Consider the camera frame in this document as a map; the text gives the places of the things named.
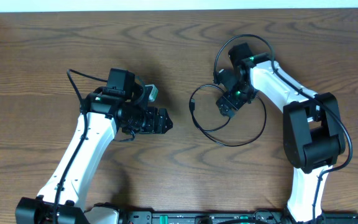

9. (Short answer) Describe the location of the black usb cable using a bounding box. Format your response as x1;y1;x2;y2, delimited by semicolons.
188;84;267;147

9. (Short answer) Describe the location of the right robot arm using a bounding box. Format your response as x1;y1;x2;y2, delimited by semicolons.
214;43;348;223

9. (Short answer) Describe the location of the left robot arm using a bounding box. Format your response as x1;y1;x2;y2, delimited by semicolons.
15;68;173;223

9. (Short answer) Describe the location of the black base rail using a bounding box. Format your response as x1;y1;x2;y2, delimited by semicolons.
85;202;358;224

